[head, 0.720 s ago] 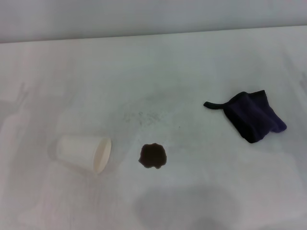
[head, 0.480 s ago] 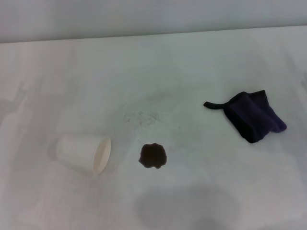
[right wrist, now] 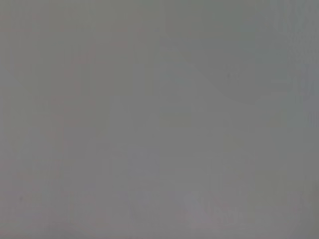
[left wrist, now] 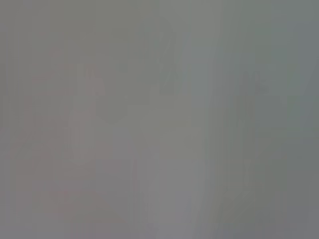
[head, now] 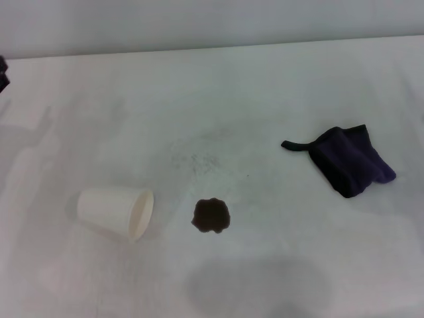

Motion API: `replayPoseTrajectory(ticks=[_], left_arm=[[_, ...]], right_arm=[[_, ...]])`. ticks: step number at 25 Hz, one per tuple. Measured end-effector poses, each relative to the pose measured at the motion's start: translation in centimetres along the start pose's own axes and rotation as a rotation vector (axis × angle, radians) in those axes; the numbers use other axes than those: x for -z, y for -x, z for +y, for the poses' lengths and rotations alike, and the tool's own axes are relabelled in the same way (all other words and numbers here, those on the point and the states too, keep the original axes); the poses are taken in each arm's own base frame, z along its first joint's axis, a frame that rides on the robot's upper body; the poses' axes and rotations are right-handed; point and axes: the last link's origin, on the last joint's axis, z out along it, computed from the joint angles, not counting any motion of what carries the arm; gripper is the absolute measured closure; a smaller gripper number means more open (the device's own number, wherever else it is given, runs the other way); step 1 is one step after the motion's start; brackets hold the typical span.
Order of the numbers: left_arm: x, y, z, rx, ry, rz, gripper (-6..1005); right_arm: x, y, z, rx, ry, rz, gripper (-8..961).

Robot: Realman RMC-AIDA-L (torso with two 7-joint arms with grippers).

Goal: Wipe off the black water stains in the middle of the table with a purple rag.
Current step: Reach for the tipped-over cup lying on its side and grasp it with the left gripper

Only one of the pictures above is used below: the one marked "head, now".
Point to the purple rag with black trim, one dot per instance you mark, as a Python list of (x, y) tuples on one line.
[(348, 159)]

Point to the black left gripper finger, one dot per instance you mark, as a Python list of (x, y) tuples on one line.
[(2, 74)]

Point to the white paper cup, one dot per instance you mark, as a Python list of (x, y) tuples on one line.
[(109, 208)]

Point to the black water stain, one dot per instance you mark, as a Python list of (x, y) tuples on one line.
[(211, 215)]

